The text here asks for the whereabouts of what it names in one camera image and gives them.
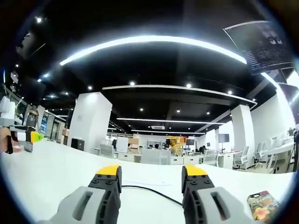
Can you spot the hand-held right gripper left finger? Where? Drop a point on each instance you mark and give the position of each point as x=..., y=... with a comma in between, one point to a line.
x=92, y=200

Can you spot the thin ceiling light strip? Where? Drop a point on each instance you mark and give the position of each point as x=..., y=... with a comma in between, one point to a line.
x=168, y=121

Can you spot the yellow metal frame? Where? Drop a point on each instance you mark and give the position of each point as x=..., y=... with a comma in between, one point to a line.
x=176, y=143

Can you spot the white office chair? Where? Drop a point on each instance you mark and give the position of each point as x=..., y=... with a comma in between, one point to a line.
x=211, y=157
x=259, y=155
x=241, y=157

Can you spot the large dark computer monitor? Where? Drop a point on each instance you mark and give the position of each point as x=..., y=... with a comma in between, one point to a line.
x=261, y=46

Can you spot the small desk monitor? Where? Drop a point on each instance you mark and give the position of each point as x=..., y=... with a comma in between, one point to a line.
x=190, y=141

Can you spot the white board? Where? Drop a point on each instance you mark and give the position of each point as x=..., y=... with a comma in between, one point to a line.
x=122, y=144

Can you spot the black floor cabinet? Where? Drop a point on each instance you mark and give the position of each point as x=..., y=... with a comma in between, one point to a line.
x=77, y=144

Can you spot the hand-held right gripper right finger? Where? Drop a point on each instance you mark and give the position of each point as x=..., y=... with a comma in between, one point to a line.
x=210, y=200

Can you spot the black wall screen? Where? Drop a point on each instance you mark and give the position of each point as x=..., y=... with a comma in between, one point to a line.
x=224, y=137

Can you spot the black tripod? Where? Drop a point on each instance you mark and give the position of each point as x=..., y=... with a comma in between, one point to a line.
x=295, y=149

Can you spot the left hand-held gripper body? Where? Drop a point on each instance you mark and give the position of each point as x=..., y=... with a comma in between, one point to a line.
x=5, y=109

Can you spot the stacked cardboard boxes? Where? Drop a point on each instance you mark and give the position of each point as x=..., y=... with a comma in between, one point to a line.
x=65, y=136

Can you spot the curved ceiling light strip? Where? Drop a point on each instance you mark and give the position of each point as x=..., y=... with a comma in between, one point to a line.
x=149, y=40

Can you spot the phone with floral case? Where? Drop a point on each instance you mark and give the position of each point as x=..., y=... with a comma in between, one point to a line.
x=264, y=206

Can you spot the grey mesh office chair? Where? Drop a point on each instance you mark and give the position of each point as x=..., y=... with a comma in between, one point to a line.
x=107, y=150
x=155, y=156

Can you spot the white desk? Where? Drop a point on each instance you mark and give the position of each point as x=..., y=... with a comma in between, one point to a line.
x=58, y=172

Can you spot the person's left hand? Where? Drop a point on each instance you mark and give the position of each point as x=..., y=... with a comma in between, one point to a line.
x=3, y=140

